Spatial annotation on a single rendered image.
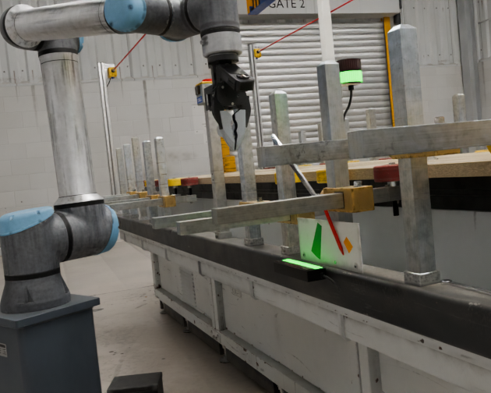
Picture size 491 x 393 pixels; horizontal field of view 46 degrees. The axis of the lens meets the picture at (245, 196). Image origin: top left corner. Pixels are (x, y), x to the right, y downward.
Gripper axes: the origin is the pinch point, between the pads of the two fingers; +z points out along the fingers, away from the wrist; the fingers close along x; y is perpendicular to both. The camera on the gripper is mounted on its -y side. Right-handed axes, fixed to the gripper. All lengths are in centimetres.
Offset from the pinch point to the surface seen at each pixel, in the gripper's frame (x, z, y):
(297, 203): -3.3, 13.4, -20.2
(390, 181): -24.9, 11.3, -22.0
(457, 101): -126, -13, 61
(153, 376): -1, 86, 110
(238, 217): 9.2, 14.7, -19.9
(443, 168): -31.3, 9.4, -30.5
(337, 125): -16.6, -1.5, -16.8
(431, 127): 6, 3, -70
